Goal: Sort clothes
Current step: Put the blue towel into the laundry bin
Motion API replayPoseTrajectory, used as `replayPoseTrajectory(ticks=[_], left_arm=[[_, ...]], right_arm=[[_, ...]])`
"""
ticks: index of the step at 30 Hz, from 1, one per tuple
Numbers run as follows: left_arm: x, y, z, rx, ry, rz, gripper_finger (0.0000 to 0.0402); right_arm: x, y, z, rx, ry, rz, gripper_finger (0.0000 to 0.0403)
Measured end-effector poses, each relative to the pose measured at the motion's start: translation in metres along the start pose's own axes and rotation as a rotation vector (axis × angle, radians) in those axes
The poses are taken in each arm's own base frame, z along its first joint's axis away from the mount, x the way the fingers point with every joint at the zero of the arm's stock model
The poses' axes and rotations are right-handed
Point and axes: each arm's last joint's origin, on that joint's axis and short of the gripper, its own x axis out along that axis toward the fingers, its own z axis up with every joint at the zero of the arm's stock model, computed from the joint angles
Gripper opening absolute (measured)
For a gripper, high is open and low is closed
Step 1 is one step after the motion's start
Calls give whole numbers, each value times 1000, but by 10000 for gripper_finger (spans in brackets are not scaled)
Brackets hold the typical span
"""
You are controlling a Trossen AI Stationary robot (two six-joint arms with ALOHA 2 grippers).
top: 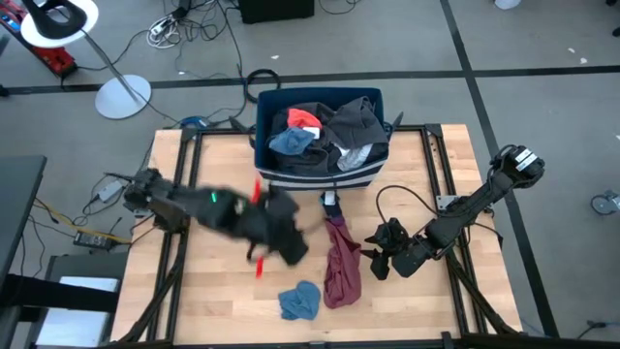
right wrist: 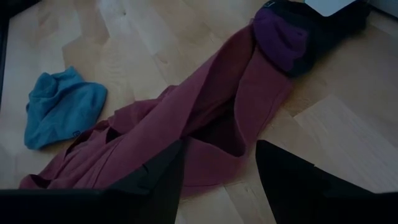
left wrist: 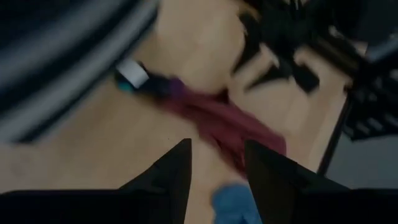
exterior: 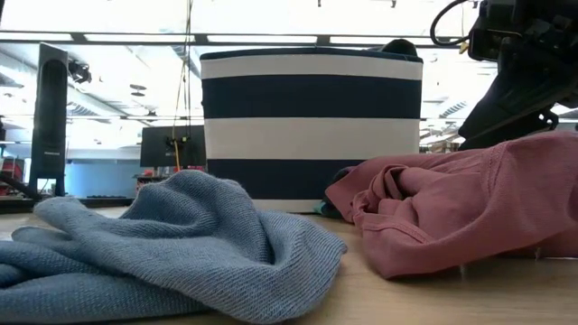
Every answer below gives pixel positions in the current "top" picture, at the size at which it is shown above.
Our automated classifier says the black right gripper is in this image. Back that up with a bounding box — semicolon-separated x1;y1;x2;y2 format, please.
361;232;435;282

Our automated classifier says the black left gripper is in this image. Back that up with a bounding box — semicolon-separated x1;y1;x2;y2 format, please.
227;186;311;268

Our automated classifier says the maroon garment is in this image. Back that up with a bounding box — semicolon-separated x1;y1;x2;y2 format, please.
323;215;363;310

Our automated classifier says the navy sock white label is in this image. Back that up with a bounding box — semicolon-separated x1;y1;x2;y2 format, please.
320;190;346;225

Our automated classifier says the slate blue sock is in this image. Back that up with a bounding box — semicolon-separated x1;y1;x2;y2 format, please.
278;279;323;322
268;126;322;156

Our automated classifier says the orange sock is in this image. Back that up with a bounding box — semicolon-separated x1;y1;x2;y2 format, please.
286;107;324;131

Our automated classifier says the dark grey white-lined jacket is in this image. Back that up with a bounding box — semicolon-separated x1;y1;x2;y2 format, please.
268;95;390;176

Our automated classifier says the blue white-striped fabric bin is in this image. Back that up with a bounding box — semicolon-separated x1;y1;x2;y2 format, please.
254;86;390;191

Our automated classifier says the grey power adapter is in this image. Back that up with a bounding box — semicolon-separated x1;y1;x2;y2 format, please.
96;179;125;203

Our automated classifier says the black power brick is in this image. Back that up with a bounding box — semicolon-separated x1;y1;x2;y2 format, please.
73;231;117;251

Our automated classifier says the white round-base floor lamp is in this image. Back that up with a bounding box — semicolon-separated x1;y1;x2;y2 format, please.
19;0;153;120

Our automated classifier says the grey caster wheel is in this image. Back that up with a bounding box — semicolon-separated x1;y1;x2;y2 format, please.
590;189;620;216

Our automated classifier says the grey cart white panel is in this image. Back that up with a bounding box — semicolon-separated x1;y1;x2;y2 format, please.
26;251;128;349

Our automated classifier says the black box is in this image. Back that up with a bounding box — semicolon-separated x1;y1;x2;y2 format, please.
238;0;316;24

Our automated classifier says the white power strip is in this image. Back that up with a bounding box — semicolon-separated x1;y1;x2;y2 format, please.
146;14;181;50

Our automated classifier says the dark grey desk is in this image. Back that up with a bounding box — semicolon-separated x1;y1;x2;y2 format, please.
0;154;48;292

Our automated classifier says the red tool box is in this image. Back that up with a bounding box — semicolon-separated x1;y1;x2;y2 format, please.
0;4;78;79

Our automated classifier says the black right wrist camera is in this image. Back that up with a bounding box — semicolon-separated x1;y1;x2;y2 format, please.
377;217;411;244

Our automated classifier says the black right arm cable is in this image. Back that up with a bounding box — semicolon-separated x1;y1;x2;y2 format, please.
375;184;450;229

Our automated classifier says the black metal table frame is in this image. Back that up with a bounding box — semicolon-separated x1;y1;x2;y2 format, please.
113;123;527;349

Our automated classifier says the blue coiled cable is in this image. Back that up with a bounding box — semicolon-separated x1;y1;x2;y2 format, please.
181;114;209;130

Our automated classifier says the black coiled cable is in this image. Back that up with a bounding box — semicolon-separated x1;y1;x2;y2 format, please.
245;68;282;101

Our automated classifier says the yellow cable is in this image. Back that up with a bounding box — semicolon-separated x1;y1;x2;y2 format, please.
33;197;132;243

